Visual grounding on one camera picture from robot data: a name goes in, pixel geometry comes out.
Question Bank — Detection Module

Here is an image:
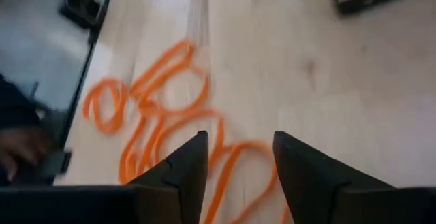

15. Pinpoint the person's hand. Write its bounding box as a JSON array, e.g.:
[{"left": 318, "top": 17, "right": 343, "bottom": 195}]
[{"left": 0, "top": 128, "right": 48, "bottom": 182}]

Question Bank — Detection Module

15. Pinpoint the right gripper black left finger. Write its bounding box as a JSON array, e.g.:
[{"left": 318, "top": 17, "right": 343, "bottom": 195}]
[{"left": 127, "top": 130, "right": 210, "bottom": 224}]

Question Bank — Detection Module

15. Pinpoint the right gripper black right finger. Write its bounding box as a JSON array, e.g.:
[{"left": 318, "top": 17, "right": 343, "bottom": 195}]
[{"left": 272, "top": 130, "right": 395, "bottom": 224}]

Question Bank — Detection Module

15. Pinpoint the person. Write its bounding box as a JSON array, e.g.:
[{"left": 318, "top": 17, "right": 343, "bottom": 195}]
[{"left": 0, "top": 74, "right": 52, "bottom": 184}]

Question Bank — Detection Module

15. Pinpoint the black aluminium table frame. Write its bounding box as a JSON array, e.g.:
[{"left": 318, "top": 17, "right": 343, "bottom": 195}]
[{"left": 52, "top": 0, "right": 119, "bottom": 186}]

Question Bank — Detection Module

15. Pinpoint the black table foot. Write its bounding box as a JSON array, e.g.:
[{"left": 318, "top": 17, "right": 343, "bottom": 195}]
[{"left": 59, "top": 0, "right": 113, "bottom": 31}]

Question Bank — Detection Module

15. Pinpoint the pile of orange rubber bands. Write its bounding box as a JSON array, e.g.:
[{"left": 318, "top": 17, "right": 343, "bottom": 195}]
[{"left": 117, "top": 108, "right": 225, "bottom": 186}]

